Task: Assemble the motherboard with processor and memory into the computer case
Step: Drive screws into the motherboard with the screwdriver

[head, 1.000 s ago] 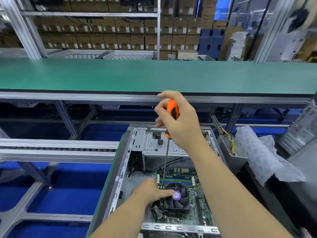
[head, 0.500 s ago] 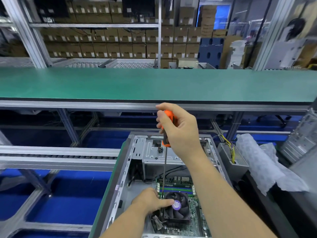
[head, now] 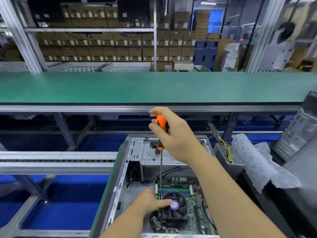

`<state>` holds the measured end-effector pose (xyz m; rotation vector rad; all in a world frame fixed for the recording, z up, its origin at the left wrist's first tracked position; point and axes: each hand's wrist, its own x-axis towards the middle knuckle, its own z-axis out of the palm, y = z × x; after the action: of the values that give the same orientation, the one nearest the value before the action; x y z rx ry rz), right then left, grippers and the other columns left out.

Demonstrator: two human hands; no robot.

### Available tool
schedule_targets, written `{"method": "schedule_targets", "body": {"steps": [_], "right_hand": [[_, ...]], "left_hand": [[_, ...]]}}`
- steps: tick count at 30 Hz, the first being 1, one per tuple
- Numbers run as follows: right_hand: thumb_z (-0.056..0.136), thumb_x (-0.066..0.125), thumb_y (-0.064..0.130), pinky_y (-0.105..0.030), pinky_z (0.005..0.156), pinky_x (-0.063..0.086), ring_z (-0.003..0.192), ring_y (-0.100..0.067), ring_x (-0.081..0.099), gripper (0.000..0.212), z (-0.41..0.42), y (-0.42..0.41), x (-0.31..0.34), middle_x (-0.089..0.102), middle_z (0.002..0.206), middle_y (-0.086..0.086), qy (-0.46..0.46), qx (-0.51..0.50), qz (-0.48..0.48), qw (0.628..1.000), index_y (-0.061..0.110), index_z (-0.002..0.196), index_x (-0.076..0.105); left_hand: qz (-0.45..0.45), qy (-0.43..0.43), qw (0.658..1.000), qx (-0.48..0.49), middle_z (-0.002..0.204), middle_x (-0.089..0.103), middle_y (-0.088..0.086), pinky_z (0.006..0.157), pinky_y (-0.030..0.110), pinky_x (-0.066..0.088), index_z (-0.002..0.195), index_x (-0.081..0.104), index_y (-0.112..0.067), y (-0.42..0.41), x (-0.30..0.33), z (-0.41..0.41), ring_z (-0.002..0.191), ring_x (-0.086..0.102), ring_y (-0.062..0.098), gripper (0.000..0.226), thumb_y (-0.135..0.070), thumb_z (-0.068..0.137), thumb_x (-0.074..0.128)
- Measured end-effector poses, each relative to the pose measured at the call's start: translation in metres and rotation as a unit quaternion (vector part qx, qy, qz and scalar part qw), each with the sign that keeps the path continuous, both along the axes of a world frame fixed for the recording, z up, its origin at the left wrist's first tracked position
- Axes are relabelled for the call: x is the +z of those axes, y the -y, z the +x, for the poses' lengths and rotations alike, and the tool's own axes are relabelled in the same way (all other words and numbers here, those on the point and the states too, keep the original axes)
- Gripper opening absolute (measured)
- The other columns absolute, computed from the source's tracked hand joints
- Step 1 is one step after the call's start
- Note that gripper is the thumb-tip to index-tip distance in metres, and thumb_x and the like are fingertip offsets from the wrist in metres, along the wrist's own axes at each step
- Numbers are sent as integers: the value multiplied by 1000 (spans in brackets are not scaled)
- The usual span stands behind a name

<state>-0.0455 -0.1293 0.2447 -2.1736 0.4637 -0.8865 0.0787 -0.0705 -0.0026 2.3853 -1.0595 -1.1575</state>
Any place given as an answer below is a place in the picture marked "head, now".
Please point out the person's left hand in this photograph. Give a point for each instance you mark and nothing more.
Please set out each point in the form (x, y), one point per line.
(149, 201)

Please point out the person's right hand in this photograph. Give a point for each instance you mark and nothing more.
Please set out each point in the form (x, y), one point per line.
(177, 133)

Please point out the metal heatsink cooler fan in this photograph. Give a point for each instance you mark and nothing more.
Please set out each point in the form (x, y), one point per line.
(174, 208)

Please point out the green RAM stick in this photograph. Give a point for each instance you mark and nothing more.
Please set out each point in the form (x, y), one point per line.
(173, 186)

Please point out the black and silver computer case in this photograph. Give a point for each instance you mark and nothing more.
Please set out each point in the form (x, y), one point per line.
(143, 156)

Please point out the green motherboard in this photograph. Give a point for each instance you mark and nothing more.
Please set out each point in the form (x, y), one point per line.
(193, 195)

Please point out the grey power supply unit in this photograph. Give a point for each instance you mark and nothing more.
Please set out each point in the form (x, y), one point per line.
(228, 158)

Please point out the person's left forearm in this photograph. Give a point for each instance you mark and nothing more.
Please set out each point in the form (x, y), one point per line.
(124, 225)

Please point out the person's right forearm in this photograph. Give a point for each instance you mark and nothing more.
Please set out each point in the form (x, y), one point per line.
(233, 200)

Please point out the grey computer tower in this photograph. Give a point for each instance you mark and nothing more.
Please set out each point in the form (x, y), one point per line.
(297, 131)

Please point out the dark grey case side panel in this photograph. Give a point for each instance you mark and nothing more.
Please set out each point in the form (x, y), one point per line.
(303, 171)

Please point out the green conveyor belt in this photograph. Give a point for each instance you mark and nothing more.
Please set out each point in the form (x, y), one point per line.
(148, 86)

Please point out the white bubble wrap bag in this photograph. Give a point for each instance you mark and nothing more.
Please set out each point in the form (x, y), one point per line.
(262, 161)

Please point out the stack of cardboard boxes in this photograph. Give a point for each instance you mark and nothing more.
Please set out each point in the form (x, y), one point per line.
(114, 47)

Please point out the aluminium roller conveyor rail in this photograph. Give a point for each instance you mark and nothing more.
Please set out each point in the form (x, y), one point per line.
(54, 162)

